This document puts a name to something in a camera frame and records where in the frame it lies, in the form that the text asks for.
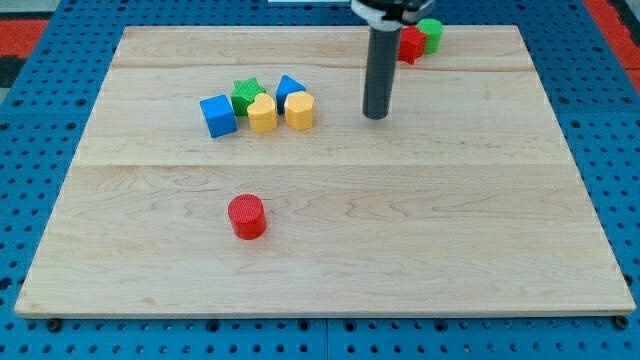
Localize red star block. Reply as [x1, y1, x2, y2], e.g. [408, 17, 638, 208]
[397, 26, 428, 65]

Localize green cylinder block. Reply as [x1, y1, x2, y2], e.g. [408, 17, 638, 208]
[417, 18, 444, 55]

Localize green star block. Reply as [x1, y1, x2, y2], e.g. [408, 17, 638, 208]
[231, 77, 266, 116]

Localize yellow pentagon block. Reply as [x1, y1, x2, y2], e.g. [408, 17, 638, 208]
[284, 91, 315, 131]

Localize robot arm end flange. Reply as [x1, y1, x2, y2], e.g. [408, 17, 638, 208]
[350, 0, 436, 31]

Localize blue triangle block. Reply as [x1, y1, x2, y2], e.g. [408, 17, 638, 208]
[276, 74, 306, 115]

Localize wooden board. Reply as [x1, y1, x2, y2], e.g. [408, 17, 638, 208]
[15, 25, 636, 319]

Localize blue cube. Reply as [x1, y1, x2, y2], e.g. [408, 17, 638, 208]
[199, 95, 237, 138]

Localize yellow heart block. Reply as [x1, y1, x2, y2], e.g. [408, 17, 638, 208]
[247, 93, 278, 133]

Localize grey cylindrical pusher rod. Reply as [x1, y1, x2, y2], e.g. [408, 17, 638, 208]
[362, 28, 401, 120]

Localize red cylinder block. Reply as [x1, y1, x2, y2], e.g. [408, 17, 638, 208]
[227, 194, 267, 240]

